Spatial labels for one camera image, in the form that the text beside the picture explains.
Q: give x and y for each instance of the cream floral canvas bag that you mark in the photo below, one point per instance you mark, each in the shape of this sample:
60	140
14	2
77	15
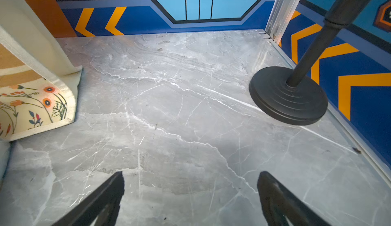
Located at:
39	84

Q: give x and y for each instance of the aluminium corner post right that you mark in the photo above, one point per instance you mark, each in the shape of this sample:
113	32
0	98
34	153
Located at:
280	16

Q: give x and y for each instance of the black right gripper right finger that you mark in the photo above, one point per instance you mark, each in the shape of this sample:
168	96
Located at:
281	207

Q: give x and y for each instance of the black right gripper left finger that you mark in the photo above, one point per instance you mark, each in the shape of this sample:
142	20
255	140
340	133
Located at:
100	208

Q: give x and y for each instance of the black round-base microphone stand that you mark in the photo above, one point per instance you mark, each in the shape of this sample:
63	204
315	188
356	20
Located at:
289	95

